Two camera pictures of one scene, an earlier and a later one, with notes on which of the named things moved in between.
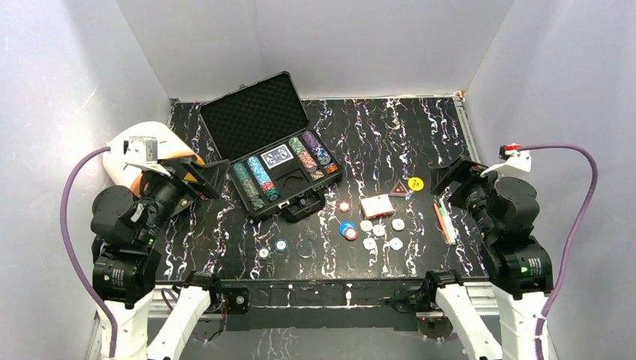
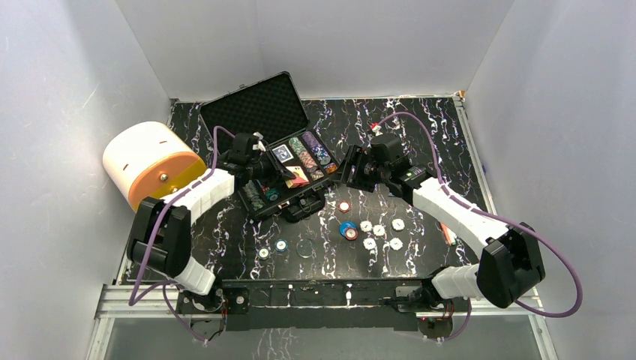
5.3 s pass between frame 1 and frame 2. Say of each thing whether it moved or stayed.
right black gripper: moved
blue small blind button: stayed
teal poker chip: stayed
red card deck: moved
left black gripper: moved
